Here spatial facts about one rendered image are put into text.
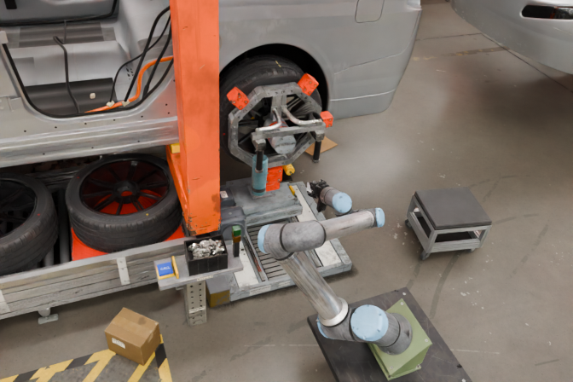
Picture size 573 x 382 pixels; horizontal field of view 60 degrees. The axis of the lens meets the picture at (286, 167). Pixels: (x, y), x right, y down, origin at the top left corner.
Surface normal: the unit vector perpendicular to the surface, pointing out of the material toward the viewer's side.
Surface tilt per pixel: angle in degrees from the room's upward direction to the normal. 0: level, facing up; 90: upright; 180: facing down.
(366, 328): 41
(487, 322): 0
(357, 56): 90
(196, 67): 90
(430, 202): 0
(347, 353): 0
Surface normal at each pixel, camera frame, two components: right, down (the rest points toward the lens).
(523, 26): -0.80, 0.32
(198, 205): 0.36, 0.61
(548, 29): -0.64, 0.43
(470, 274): 0.08, -0.78
